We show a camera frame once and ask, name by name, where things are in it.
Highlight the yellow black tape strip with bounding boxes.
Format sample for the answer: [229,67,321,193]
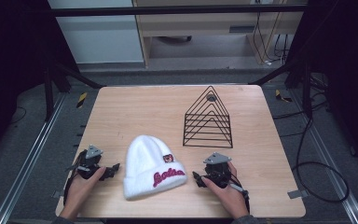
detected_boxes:
[274,89,294,104]
[76,91,89,109]

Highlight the person's left hand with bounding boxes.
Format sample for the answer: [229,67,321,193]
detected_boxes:
[59,165,107,222]

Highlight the black wire triangle rack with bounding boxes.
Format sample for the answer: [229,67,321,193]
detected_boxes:
[182,85,234,149]

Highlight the black frame leg strut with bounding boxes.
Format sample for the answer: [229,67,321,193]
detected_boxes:
[42,59,105,123]
[247,59,313,119]

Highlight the looped black floor cable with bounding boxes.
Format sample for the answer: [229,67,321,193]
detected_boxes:
[291,116,351,203]

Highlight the dark curtain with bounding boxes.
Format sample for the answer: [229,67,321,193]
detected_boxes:
[0,0,79,166]
[283,0,358,175]

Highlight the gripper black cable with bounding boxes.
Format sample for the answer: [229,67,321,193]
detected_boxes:
[62,151,90,206]
[228,173,252,215]

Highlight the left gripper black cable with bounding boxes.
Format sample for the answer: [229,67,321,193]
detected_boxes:
[62,151,90,206]

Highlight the light wooden desk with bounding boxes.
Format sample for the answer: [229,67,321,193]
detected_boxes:
[132,0,310,68]

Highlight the white knit beanie hat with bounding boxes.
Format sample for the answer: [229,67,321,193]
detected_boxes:
[122,133,188,201]

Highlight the aluminium floor rail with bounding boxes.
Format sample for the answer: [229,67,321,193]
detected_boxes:
[290,89,358,224]
[0,92,67,224]

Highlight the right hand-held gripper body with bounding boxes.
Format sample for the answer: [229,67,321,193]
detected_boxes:
[202,151,233,189]

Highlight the white cabinet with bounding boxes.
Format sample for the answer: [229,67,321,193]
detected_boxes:
[47,0,145,65]

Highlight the black horizontal frame bar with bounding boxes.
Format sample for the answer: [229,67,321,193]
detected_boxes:
[47,4,310,18]

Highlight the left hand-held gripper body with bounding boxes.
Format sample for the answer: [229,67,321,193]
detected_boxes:
[74,144,104,180]

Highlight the hanging black desk cables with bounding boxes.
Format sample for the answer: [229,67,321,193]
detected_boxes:
[252,11,291,66]

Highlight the person's right hand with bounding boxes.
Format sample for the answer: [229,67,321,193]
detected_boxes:
[200,161,252,220]

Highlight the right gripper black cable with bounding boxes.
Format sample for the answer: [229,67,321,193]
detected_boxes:
[228,173,252,215]

